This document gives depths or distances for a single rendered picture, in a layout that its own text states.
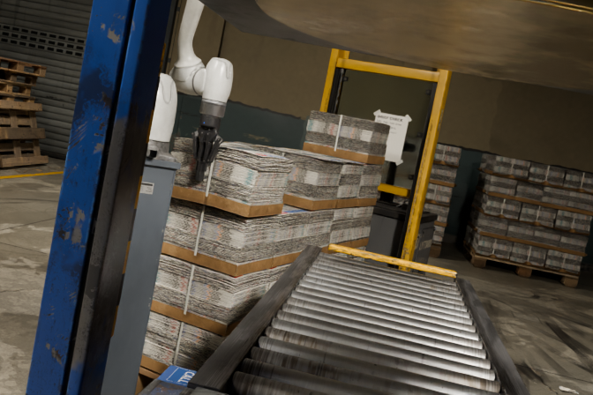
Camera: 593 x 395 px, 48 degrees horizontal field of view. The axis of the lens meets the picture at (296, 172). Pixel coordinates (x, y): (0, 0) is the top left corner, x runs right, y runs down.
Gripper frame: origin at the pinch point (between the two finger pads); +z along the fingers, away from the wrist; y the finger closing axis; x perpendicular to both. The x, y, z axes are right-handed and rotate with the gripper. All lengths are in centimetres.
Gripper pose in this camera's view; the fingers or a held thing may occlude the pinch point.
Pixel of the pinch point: (200, 171)
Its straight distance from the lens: 247.5
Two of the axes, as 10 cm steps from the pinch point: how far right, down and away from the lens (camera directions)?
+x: -4.3, -0.2, -9.0
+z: -2.0, 9.8, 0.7
